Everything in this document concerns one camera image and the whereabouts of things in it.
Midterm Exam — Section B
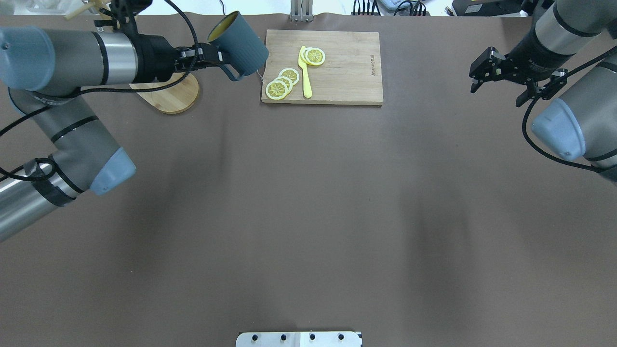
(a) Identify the lemon slice middle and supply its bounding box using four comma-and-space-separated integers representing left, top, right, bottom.
273, 76, 294, 93

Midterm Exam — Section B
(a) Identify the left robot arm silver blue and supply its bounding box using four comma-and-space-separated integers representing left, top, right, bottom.
1, 25, 228, 241

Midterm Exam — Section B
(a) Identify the lemon slice back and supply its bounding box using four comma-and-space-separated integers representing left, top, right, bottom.
278, 68, 300, 86

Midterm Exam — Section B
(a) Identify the aluminium frame post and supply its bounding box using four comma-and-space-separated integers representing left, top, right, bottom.
289, 0, 314, 23

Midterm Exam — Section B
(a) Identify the wooden cutting board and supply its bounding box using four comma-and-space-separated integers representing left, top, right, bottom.
261, 29, 384, 106

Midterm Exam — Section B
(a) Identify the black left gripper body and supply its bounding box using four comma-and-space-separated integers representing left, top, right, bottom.
135, 34, 197, 83

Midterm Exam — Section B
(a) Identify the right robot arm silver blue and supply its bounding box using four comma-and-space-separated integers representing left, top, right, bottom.
469, 0, 617, 184

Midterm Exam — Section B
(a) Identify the yellow plastic knife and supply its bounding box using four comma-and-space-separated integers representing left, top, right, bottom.
297, 46, 313, 99

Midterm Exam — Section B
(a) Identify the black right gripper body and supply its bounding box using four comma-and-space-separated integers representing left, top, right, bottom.
469, 47, 568, 100

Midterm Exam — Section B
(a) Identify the lemon slice front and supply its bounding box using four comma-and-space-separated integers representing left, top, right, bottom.
264, 81, 289, 100

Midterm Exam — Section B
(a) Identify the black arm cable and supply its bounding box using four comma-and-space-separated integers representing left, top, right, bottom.
0, 0, 201, 181

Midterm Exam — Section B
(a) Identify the white pedestal base plate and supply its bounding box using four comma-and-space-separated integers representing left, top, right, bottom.
235, 331, 363, 347

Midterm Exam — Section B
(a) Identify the lemon slice near knife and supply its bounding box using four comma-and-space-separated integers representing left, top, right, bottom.
300, 47, 326, 66

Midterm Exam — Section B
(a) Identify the wooden cup storage rack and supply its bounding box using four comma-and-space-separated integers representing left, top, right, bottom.
64, 0, 200, 115

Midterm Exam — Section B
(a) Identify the dark blue mug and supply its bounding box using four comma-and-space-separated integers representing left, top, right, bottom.
207, 11, 269, 81

